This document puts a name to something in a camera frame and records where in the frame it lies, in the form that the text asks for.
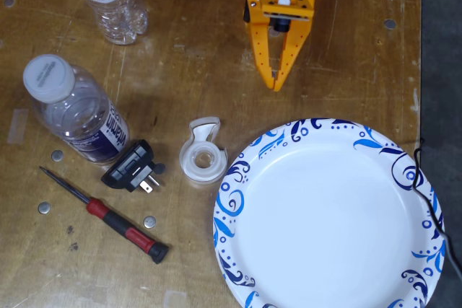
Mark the wrist camera on orange plate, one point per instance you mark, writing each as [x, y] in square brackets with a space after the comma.
[287, 12]

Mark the black power plug adapter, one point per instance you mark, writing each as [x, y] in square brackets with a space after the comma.
[126, 169]

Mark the clear tape strip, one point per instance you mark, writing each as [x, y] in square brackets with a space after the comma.
[17, 126]
[174, 300]

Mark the clear tape dispenser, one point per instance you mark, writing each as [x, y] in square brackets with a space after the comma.
[202, 175]

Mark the clear ribbed water bottle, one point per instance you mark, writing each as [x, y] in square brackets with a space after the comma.
[115, 16]

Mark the white blue-patterned paper plate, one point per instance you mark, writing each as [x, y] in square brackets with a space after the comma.
[317, 221]

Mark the red black screwdriver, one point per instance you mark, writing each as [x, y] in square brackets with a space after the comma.
[119, 221]

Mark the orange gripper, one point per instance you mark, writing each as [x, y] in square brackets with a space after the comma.
[260, 34]

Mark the clear vitamin water bottle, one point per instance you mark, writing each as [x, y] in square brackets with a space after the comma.
[72, 113]

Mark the silver coin cell battery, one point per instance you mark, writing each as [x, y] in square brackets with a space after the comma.
[149, 221]
[44, 208]
[160, 168]
[57, 156]

